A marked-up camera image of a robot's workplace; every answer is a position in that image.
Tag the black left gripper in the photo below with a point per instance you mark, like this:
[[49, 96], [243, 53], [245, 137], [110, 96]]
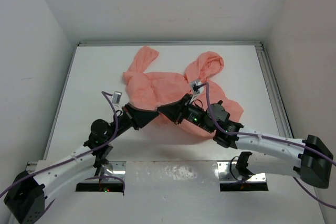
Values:
[[137, 117]]

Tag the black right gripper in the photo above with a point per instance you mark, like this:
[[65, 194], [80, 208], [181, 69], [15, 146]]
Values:
[[176, 110]]

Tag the salmon pink hooded jacket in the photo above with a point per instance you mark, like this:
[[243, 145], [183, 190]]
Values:
[[147, 90]]

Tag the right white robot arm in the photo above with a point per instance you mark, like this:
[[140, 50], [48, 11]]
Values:
[[307, 159]]

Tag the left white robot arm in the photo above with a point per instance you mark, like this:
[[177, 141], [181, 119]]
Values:
[[31, 194]]

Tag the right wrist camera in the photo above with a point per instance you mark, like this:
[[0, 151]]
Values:
[[197, 87]]

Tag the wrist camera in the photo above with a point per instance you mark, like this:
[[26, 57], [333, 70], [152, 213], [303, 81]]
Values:
[[116, 97], [197, 87]]

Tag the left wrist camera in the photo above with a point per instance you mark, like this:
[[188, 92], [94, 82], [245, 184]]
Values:
[[116, 97]]

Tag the metal base rail plate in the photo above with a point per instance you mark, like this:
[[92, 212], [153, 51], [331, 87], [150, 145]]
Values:
[[172, 171]]

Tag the aluminium frame rail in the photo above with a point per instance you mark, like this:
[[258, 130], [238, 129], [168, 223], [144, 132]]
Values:
[[275, 99]]

